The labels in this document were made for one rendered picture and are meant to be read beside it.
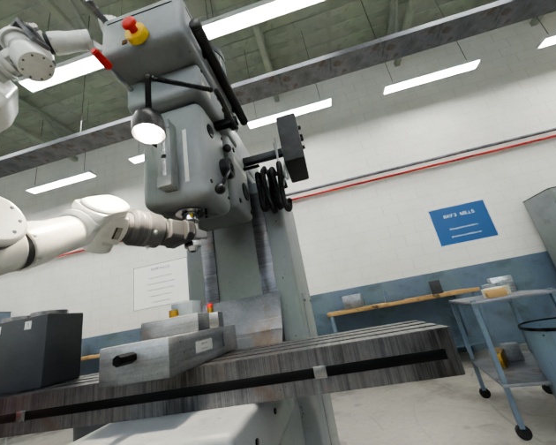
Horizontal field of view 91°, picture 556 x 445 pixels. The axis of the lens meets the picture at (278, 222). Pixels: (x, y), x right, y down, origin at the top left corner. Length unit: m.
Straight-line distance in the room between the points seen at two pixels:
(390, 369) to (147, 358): 0.45
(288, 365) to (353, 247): 4.47
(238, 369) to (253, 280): 0.55
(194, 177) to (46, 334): 0.59
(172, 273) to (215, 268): 4.68
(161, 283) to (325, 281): 3.18
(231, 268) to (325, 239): 3.97
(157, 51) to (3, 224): 0.64
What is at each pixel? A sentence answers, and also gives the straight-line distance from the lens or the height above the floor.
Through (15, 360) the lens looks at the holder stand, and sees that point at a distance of 1.09.
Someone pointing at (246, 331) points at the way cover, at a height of 0.94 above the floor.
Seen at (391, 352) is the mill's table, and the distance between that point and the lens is 0.60.
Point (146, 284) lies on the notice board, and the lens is 6.15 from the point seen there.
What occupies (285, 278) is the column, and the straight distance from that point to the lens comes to 1.09.
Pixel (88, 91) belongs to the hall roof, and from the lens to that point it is 7.71.
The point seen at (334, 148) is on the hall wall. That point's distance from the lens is 5.74.
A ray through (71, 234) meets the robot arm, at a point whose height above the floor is 1.17.
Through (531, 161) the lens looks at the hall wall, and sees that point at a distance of 6.40.
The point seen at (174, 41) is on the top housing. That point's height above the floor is 1.73.
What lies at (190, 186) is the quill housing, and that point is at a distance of 0.78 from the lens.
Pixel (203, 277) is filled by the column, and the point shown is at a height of 1.18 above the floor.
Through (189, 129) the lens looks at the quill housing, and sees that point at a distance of 0.87.
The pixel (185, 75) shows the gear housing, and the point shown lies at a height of 1.69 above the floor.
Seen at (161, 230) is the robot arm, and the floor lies 1.22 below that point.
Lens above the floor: 0.98
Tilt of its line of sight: 19 degrees up
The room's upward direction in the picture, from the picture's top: 10 degrees counter-clockwise
